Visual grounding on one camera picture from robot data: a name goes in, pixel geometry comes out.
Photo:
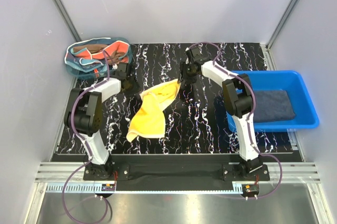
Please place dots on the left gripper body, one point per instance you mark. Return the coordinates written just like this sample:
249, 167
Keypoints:
133, 87

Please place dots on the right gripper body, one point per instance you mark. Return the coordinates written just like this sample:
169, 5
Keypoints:
186, 73

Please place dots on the yellow towel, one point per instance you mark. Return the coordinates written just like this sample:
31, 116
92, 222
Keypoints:
149, 120

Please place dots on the dark blue towel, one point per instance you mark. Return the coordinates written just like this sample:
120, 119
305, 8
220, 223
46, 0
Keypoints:
272, 106

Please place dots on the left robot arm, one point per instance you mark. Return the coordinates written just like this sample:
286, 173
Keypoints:
84, 115

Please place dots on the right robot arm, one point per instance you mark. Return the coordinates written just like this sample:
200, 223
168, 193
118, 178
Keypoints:
239, 102

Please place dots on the brown towel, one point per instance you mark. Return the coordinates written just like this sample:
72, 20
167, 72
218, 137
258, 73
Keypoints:
110, 60

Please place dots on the orange towel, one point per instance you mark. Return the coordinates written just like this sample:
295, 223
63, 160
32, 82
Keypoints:
95, 51

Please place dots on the teal mesh laundry basket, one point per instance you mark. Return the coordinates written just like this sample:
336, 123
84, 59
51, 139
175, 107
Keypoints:
85, 69

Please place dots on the black marbled table mat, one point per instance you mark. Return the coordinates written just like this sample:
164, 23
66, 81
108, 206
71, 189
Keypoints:
196, 121

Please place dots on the blue plastic bin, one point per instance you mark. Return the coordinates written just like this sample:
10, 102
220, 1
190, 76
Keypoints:
292, 82

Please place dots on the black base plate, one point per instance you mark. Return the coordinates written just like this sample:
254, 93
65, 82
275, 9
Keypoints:
177, 158

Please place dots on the aluminium frame rail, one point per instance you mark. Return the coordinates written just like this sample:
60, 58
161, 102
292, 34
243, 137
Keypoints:
289, 172

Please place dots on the slotted cable duct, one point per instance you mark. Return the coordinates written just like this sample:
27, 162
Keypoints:
170, 188

